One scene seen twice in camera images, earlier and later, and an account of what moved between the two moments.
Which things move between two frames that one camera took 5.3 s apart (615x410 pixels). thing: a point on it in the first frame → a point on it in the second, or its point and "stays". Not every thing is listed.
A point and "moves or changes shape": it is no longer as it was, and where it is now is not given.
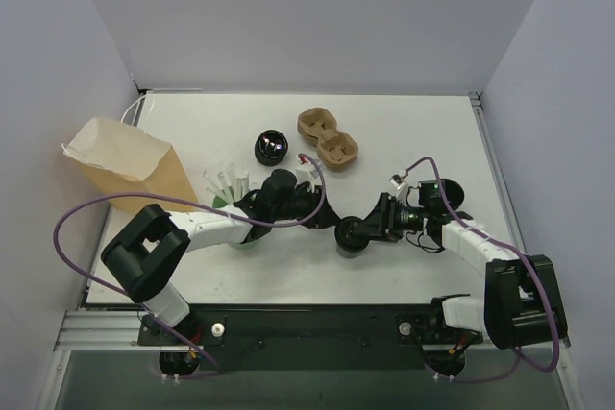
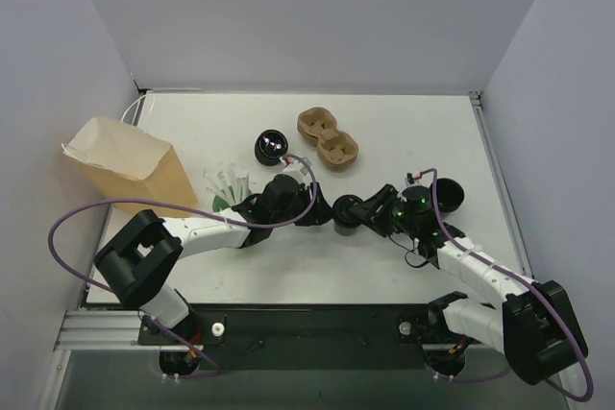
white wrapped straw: x=242 y=186 stays
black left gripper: x=311 y=208 stays
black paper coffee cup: x=352 y=247 moves or changes shape
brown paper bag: x=124 y=158 stays
